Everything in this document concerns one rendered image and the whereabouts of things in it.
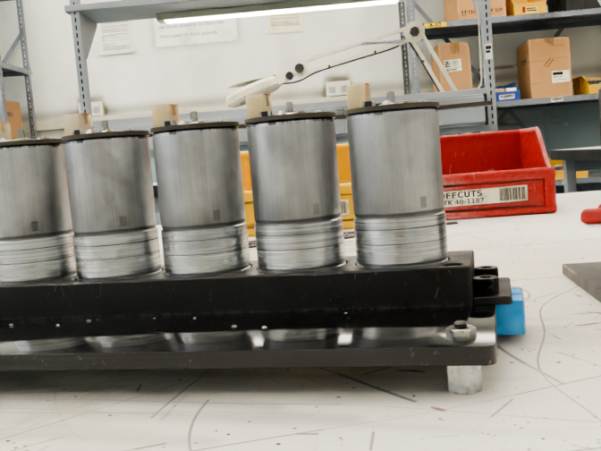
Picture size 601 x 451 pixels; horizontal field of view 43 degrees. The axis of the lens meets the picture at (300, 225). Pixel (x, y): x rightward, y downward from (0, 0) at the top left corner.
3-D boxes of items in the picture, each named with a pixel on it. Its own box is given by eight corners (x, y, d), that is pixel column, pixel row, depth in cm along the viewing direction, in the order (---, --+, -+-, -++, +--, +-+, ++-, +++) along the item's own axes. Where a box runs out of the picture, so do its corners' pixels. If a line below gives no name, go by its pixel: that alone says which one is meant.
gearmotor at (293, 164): (338, 303, 20) (323, 106, 20) (249, 307, 21) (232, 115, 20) (355, 286, 22) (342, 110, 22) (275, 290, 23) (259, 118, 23)
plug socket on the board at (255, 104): (274, 117, 21) (272, 92, 21) (243, 120, 21) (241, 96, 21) (282, 118, 22) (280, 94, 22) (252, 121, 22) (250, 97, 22)
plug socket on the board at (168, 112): (178, 126, 22) (175, 102, 21) (149, 129, 22) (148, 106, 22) (189, 127, 22) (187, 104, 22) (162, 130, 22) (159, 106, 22)
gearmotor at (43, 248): (53, 313, 22) (33, 134, 22) (-21, 315, 23) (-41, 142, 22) (96, 296, 25) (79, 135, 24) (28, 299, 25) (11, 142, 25)
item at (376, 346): (497, 319, 22) (495, 280, 22) (499, 400, 15) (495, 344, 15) (12, 332, 26) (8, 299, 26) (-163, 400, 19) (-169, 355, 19)
